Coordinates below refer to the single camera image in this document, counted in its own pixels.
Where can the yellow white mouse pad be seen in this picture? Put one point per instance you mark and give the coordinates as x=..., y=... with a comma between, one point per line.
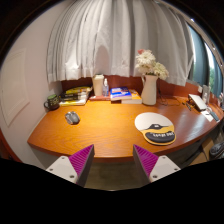
x=155, y=128

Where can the white ceramic pitcher vase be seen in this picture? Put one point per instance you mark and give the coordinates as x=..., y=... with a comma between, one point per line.
x=149, y=91

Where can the beige cylindrical container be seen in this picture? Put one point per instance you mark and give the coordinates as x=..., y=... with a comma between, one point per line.
x=98, y=84

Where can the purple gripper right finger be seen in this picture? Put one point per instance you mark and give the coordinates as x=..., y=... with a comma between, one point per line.
x=152, y=167

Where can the yellow orange book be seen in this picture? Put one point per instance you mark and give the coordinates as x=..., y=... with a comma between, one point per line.
x=136, y=99

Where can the red flat book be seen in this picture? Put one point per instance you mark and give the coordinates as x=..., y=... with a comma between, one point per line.
x=99, y=98

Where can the blue book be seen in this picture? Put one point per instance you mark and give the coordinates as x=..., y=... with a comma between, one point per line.
x=120, y=93

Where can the white flower bouquet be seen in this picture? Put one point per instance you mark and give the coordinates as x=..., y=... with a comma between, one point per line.
x=146, y=64

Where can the white tablet device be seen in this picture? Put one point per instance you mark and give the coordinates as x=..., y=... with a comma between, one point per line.
x=200, y=104

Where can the stack of yellow books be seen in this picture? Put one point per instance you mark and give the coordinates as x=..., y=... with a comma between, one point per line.
x=75, y=96

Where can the dark green mug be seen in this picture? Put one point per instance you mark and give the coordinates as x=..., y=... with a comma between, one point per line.
x=52, y=102

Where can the grey computer mouse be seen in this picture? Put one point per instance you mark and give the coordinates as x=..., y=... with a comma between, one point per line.
x=72, y=118

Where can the clear sanitizer bottle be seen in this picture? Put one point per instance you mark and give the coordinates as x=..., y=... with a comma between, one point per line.
x=105, y=88

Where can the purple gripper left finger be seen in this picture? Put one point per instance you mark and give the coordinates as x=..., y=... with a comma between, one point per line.
x=74, y=168

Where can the white sheer curtain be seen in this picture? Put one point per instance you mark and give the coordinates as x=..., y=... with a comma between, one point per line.
x=103, y=36

